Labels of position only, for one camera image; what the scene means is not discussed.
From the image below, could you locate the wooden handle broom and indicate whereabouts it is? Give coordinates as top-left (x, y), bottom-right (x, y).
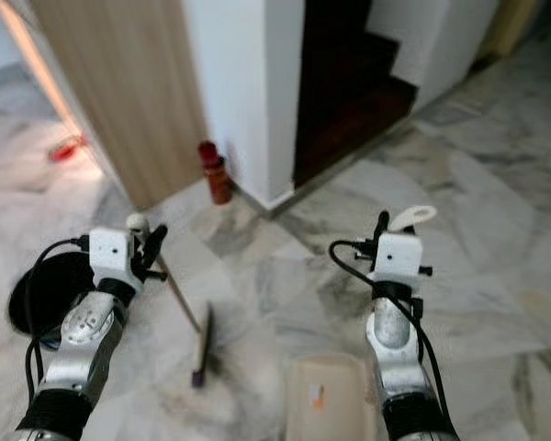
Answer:
top-left (127, 213), bottom-right (216, 389)

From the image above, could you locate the beige long-handled dustpan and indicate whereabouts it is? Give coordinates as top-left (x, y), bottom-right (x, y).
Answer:
top-left (288, 204), bottom-right (439, 441)

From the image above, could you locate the small red floor object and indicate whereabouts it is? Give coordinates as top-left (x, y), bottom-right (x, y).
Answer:
top-left (47, 135), bottom-right (87, 165)

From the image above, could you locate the red brown bottle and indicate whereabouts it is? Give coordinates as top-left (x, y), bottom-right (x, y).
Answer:
top-left (197, 140), bottom-right (233, 206)

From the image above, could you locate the black round bucket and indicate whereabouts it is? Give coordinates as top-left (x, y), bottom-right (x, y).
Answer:
top-left (6, 252), bottom-right (95, 352)

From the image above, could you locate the dark wooden staircase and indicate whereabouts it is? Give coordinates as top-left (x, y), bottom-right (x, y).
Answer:
top-left (293, 0), bottom-right (420, 190)

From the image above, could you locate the light wooden door panel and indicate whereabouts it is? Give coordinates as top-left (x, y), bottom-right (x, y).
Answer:
top-left (26, 0), bottom-right (209, 211)

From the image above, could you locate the beige louvered door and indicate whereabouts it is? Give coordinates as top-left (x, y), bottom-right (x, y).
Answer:
top-left (476, 0), bottom-right (545, 58)

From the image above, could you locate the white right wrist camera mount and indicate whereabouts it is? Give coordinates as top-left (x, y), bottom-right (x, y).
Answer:
top-left (374, 232), bottom-right (425, 282)

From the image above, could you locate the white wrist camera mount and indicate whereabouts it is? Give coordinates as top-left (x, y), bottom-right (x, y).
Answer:
top-left (88, 226), bottom-right (139, 287)
top-left (374, 232), bottom-right (425, 282)

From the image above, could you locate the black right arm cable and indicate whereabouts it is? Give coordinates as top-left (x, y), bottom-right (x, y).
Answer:
top-left (328, 238), bottom-right (453, 433)

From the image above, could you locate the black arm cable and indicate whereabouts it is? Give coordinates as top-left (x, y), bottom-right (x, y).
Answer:
top-left (22, 236), bottom-right (95, 407)
top-left (328, 238), bottom-right (453, 433)

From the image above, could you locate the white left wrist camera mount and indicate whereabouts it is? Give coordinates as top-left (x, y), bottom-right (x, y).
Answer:
top-left (88, 226), bottom-right (139, 287)

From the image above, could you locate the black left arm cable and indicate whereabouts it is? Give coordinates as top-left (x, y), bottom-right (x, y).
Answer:
top-left (22, 236), bottom-right (95, 407)

